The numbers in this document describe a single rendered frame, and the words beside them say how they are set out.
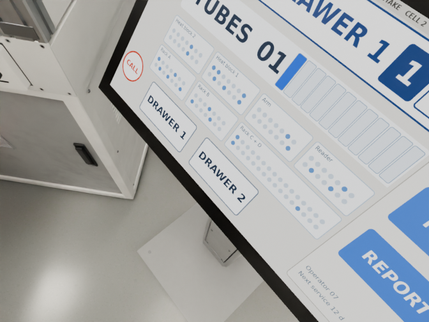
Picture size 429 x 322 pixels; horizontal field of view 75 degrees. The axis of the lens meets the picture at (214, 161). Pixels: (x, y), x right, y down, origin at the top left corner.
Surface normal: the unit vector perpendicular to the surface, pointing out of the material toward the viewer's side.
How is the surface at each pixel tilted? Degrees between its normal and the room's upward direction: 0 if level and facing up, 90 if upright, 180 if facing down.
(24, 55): 90
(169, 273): 3
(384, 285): 50
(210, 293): 3
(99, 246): 0
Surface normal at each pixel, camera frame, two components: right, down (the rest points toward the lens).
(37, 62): -0.13, 0.89
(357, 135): -0.52, 0.15
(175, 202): 0.09, -0.43
